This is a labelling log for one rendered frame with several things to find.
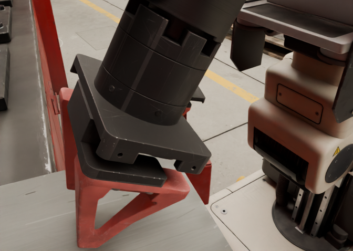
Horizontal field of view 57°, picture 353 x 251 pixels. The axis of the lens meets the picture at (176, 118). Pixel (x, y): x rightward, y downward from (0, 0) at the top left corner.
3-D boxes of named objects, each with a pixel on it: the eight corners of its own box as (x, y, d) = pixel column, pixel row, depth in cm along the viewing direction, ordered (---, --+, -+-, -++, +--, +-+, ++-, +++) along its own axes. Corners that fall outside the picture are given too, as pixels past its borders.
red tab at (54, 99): (60, 114, 122) (56, 97, 118) (54, 115, 122) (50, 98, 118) (56, 95, 134) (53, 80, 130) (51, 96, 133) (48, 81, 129)
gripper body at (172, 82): (92, 167, 15) (162, 20, 13) (65, 74, 23) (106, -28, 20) (199, 182, 19) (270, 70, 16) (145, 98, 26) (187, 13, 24)
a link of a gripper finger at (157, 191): (35, 279, 18) (99, 144, 15) (30, 189, 23) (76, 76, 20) (142, 273, 22) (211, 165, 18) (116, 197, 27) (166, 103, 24)
